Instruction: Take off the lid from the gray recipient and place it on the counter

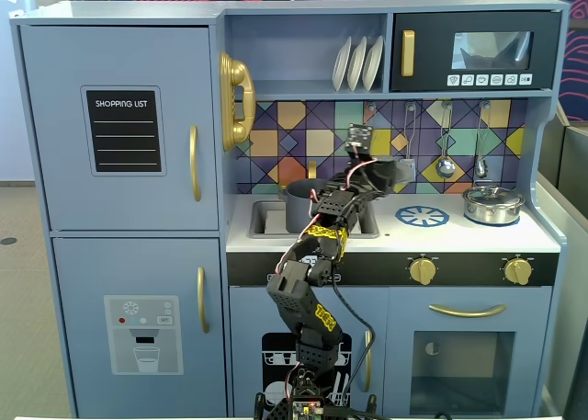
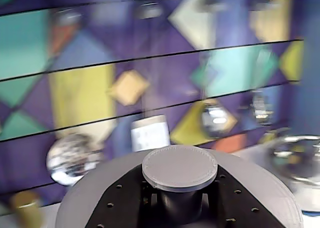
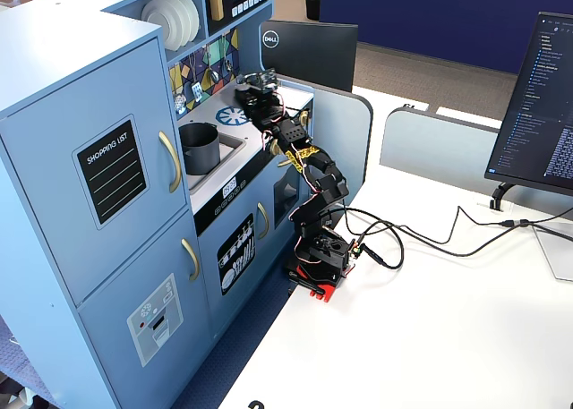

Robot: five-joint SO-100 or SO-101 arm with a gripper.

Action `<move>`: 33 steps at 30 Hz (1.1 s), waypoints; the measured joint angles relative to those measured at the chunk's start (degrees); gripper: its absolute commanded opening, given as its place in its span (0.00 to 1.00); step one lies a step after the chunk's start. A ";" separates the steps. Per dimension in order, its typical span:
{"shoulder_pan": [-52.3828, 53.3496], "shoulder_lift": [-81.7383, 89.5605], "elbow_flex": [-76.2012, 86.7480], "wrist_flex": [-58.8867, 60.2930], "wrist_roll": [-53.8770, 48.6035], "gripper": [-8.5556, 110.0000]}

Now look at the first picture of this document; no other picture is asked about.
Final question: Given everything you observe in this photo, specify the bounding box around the fridge door with dispenser print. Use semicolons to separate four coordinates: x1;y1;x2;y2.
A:
51;237;228;419

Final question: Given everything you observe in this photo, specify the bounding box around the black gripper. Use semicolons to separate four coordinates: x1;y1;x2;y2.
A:
342;155;401;199

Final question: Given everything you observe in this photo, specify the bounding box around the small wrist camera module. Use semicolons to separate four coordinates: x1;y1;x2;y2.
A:
344;123;374;159

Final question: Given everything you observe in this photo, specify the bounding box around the shiny steel pot lid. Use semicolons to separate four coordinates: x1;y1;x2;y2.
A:
462;185;523;205

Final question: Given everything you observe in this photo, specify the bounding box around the gold toy telephone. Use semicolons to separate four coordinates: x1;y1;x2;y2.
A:
218;51;256;153

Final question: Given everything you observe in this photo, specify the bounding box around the gold dishwasher handle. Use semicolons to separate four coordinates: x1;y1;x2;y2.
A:
362;330;374;393

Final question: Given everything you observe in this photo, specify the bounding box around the fridge door with shopping list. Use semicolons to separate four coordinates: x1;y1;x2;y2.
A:
18;24;220;232

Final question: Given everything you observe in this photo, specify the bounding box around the steel ladle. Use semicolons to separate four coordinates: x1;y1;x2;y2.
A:
435;100;456;180

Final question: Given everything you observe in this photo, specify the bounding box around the gold oven handle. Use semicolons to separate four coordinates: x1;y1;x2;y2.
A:
428;303;508;319

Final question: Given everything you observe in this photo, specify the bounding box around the gray desk divider panel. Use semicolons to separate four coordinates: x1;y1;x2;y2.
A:
535;111;588;420

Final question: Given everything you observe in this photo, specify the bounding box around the gold toy faucet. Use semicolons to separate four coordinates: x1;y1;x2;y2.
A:
277;161;318;199

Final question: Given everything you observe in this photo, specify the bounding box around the gold stove knob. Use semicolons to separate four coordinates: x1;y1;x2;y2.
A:
408;254;438;287
502;254;535;287

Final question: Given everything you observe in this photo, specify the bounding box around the black cable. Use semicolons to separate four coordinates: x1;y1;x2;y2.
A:
330;272;376;416

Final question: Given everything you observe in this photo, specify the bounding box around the gray toy sink basin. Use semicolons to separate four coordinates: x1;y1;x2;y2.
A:
249;200;380;240

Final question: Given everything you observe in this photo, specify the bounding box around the short gold fridge handle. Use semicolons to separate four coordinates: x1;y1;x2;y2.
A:
197;267;210;334

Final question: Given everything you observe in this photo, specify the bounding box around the steel spatula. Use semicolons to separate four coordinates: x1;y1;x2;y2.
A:
398;100;418;182

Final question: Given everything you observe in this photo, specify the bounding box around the dishwasher door with cutlery print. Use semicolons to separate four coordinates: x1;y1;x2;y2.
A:
228;286;390;419

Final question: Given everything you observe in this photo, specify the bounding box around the blue wooden toy kitchen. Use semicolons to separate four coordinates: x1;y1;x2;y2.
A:
8;0;571;419

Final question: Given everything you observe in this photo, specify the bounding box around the gray pot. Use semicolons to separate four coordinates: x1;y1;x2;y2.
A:
285;178;325;234

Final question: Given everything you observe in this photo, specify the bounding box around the long gold fridge handle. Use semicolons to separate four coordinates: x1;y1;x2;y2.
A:
189;125;203;203

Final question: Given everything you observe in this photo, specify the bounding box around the oven door with window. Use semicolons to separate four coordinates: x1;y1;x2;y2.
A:
388;286;552;416

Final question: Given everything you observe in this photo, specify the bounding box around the white toy plate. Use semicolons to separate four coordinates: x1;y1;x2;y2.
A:
346;35;368;92
331;35;354;93
361;35;385;91

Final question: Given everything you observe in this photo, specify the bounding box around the black microwave door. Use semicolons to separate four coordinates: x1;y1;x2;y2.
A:
390;10;562;93

